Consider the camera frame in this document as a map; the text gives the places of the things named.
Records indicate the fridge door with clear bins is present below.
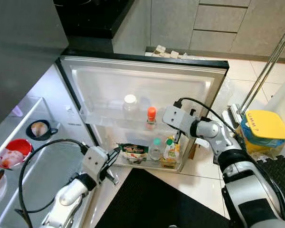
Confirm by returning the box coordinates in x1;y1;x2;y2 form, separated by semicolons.
55;49;230;174

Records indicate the glass fridge shelf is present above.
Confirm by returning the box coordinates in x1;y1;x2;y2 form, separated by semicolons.
0;97;67;209

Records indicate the green food packet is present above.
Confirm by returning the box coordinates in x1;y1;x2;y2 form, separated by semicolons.
116;142;149;165

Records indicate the clear bottle with teal cap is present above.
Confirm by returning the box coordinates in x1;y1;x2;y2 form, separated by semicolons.
149;138;164;161

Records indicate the deep clear door bin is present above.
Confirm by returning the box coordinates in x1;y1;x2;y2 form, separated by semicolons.
114;139;193;174

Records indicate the bottle with orange cap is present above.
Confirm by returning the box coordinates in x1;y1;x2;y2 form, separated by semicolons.
146;106;159;130

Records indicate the shallow clear door bin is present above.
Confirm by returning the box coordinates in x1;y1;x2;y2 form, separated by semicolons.
80;105;179;133

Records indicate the clear bottle with white cap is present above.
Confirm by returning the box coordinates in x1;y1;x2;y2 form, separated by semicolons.
122;94;139;120

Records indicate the black floor mat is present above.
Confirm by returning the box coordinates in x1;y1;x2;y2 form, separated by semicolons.
95;167;232;228

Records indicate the dark blue mug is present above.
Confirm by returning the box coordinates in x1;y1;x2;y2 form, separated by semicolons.
26;120;53;141

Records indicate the beige round food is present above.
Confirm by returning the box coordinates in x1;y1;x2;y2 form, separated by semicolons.
31;123;47;136

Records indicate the tub with yellow lid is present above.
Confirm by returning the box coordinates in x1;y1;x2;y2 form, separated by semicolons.
239;110;285;156

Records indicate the red bowl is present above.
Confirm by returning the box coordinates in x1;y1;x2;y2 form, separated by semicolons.
0;139;33;170

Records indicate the pink white food lump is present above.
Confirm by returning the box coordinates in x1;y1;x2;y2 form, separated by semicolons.
0;150;23;168

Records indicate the black foam puzzle mat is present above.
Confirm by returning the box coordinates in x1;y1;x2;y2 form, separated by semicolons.
252;151;285;190

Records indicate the silver metal pole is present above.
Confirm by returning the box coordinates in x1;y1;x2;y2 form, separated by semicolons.
222;28;285;125

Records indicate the grey kitchen cabinet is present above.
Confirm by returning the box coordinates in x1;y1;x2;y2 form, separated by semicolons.
111;0;285;61

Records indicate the silver freezer door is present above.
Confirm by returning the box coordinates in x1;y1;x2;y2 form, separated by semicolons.
0;0;70;143

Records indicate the black kitchen counter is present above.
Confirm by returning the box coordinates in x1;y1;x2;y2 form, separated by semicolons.
54;0;134;39

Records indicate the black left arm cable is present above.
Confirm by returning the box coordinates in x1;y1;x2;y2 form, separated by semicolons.
17;139;90;228

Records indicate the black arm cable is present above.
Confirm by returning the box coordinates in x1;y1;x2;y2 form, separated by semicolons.
173;96;233;138
17;139;90;228

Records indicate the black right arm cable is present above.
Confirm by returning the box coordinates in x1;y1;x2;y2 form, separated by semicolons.
173;96;233;138

